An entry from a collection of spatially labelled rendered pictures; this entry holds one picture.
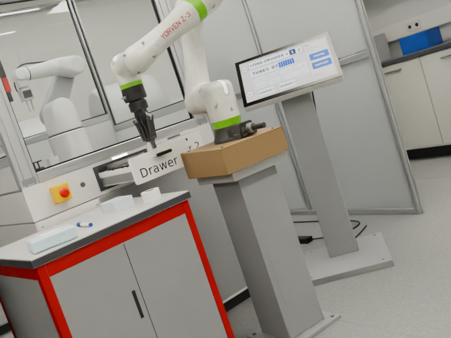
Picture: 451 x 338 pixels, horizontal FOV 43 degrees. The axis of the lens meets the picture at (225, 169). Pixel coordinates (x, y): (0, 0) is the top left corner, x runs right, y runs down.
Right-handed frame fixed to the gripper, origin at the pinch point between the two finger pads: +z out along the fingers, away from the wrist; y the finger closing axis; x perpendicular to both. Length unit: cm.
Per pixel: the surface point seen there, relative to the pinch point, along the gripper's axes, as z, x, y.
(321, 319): 92, 36, 25
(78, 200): 11.5, -22.6, -34.8
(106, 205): 14.4, -26.0, -3.6
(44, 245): 15, -62, 21
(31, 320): 41, -68, -2
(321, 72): -8, 103, 8
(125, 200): 14.8, -21.1, 3.3
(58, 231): 13, -56, 22
